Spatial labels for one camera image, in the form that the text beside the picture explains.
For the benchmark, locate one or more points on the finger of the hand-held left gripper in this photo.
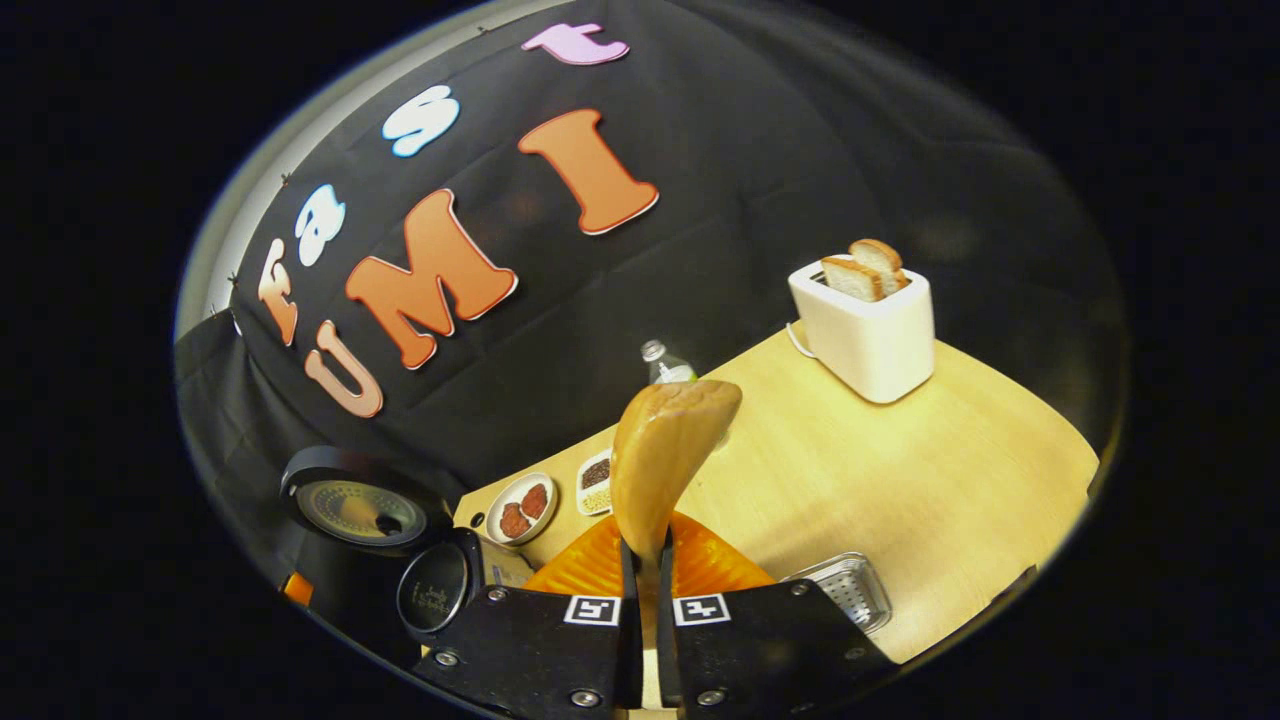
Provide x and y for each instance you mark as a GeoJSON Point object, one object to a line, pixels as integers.
{"type": "Point", "coordinates": [297, 588]}

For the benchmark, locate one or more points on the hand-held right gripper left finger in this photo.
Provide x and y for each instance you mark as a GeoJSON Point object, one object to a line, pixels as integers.
{"type": "Point", "coordinates": [540, 640]}

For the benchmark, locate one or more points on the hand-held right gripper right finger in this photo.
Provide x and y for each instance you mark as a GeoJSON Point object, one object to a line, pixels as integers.
{"type": "Point", "coordinates": [770, 640]}

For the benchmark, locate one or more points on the black rice cooker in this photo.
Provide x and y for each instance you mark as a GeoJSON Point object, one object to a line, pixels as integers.
{"type": "Point", "coordinates": [360, 510]}

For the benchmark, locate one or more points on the wooden spoon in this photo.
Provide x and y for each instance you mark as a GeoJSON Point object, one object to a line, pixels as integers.
{"type": "Point", "coordinates": [665, 450]}

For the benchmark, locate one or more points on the red meat piece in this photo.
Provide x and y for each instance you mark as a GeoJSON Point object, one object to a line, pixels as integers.
{"type": "Point", "coordinates": [514, 522]}
{"type": "Point", "coordinates": [534, 500]}

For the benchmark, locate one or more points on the yellow soybeans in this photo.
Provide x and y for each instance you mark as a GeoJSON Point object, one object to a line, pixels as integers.
{"type": "Point", "coordinates": [597, 501]}

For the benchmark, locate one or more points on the round white plate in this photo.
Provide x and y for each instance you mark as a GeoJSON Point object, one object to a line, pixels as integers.
{"type": "Point", "coordinates": [500, 495]}

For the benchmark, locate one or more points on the white divided dish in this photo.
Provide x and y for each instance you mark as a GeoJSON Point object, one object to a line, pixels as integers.
{"type": "Point", "coordinates": [582, 490]}

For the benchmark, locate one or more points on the dark red beans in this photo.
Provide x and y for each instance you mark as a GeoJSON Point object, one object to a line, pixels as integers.
{"type": "Point", "coordinates": [596, 473]}

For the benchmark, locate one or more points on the green label drink bottle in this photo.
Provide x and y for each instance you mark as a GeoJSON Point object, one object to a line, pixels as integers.
{"type": "Point", "coordinates": [665, 368]}

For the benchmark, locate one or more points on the white toaster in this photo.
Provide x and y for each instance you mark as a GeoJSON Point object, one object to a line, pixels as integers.
{"type": "Point", "coordinates": [870, 345]}

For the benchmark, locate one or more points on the toast bread slice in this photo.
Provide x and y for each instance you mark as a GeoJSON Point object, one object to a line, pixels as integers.
{"type": "Point", "coordinates": [852, 280]}
{"type": "Point", "coordinates": [885, 258]}

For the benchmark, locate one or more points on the black backdrop cloth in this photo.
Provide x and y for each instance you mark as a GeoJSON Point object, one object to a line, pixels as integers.
{"type": "Point", "coordinates": [800, 150]}

